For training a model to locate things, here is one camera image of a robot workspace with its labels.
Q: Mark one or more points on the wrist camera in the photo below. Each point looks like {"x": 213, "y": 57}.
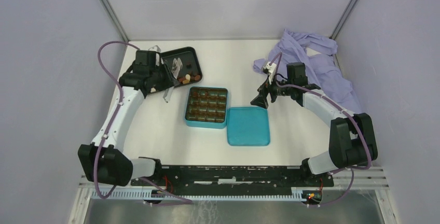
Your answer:
{"x": 157, "y": 52}
{"x": 269, "y": 69}

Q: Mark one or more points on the teal chocolate box with dividers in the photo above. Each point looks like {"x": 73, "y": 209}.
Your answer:
{"x": 207, "y": 107}

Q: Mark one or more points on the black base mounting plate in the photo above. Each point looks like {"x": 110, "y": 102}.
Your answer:
{"x": 290, "y": 176}

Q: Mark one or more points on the white cable duct rail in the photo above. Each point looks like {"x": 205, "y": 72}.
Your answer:
{"x": 154, "y": 194}

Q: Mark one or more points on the black chocolate tray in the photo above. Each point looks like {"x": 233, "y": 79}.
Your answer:
{"x": 191, "y": 66}

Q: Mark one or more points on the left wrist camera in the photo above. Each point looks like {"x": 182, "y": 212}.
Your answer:
{"x": 157, "y": 52}

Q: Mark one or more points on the teal box lid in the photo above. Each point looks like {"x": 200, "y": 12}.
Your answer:
{"x": 248, "y": 126}

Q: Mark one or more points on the lavender crumpled cloth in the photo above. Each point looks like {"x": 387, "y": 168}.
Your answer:
{"x": 317, "y": 53}

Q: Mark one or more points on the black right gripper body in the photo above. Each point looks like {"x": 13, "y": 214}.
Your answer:
{"x": 275, "y": 90}

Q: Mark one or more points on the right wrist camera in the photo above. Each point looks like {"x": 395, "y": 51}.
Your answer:
{"x": 269, "y": 69}

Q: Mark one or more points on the steel tongs white handle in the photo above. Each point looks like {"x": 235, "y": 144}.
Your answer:
{"x": 175, "y": 70}

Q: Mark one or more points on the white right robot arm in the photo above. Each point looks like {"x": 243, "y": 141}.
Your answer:
{"x": 352, "y": 143}

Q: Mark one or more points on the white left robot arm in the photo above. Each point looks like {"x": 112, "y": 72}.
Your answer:
{"x": 103, "y": 160}

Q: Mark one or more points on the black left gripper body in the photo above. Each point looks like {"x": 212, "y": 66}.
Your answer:
{"x": 161, "y": 79}

